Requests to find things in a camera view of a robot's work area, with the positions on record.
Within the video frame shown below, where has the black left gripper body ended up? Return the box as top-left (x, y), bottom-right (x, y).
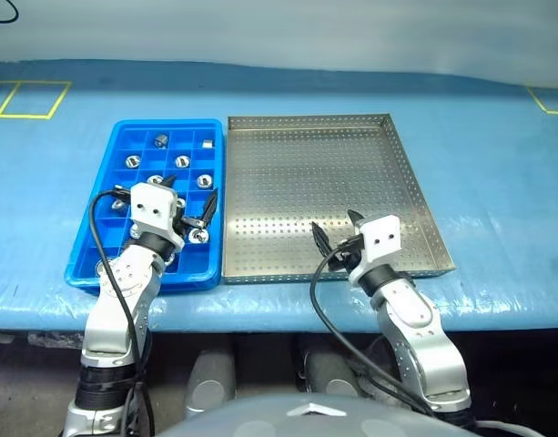
top-left (171, 199), bottom-right (205, 238)

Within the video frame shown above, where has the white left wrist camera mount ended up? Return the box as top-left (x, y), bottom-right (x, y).
top-left (128, 182), bottom-right (187, 251)

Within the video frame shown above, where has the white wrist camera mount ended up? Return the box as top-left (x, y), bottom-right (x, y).
top-left (349, 216), bottom-right (401, 286)
top-left (128, 182), bottom-right (187, 251)

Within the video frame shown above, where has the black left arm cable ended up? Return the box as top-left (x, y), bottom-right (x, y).
top-left (89, 184), bottom-right (157, 437)

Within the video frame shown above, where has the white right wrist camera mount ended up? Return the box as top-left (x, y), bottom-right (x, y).
top-left (349, 216), bottom-right (401, 286)

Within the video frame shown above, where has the blue compartment tray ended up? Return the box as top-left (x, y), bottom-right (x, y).
top-left (63, 118), bottom-right (225, 293)

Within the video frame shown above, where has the crumpled grey plastic wrap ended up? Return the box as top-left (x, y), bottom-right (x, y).
top-left (350, 359), bottom-right (398, 404)

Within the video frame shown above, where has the perforated metal tray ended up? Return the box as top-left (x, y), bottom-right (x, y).
top-left (221, 113), bottom-right (457, 285)

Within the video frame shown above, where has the white cable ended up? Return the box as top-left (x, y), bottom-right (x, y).
top-left (473, 419), bottom-right (534, 437)

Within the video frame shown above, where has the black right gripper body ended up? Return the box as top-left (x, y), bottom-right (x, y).
top-left (328, 234), bottom-right (366, 274)

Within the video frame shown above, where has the grey dome with silver emblem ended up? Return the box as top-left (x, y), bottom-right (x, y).
top-left (162, 393), bottom-right (480, 437)

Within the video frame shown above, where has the grey rounded shape under table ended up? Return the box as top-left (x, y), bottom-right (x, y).
top-left (296, 339), bottom-right (364, 397)
top-left (183, 348), bottom-right (238, 420)

